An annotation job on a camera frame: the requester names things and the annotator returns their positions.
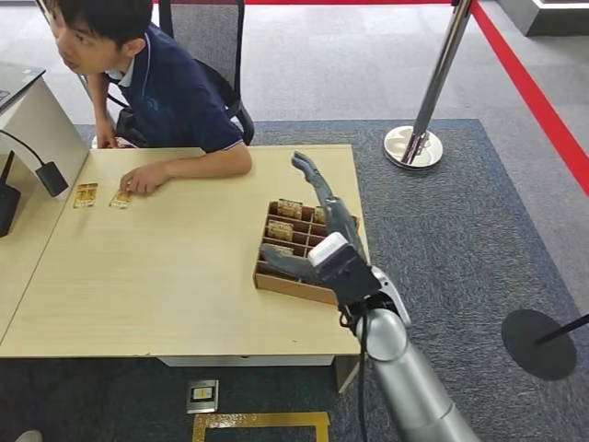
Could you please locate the person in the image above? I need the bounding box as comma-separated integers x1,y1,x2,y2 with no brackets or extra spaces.
43,0,253,196

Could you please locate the black mesh office chair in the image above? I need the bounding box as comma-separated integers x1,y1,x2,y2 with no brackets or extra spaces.
158,0,256,146

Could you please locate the thin black power cable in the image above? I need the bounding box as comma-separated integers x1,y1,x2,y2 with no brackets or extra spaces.
0,129,48,168

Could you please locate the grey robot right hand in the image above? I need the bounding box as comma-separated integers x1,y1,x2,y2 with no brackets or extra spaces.
259,151,370,286

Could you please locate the dark grey platform step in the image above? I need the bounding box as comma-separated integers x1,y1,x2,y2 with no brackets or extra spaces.
496,0,589,37

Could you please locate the black round stand base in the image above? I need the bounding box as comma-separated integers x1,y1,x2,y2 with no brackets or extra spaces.
502,308,589,382

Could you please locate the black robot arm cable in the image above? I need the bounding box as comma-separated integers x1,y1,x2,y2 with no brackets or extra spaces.
339,301,370,442

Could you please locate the brown wooden card tray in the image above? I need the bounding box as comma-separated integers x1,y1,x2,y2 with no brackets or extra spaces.
252,200,360,307

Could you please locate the metal floor socket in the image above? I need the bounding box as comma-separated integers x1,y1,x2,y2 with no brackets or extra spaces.
186,379,219,415

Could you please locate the long red barrier belt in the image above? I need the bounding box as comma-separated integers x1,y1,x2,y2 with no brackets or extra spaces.
152,0,454,6

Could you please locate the black router device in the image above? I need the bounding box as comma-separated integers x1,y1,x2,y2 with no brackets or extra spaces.
0,151,22,238

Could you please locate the chrome stanchion post with base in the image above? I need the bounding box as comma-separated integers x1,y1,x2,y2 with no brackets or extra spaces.
382,0,475,170

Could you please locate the person's left hand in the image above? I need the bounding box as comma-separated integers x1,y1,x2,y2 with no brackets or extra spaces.
119,161,172,196

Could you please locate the yellow floor tape frame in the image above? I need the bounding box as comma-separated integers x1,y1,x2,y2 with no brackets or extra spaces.
192,412,330,442

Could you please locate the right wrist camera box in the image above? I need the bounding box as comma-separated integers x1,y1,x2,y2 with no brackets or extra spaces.
307,231,382,308

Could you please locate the grey laptop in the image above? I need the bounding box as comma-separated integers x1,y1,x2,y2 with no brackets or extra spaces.
0,61,48,115

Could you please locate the person's right hand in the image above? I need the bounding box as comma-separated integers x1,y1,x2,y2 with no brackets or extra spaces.
95,119,118,149

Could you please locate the black power adapter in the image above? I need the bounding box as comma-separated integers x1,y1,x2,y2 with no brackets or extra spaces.
35,160,69,198

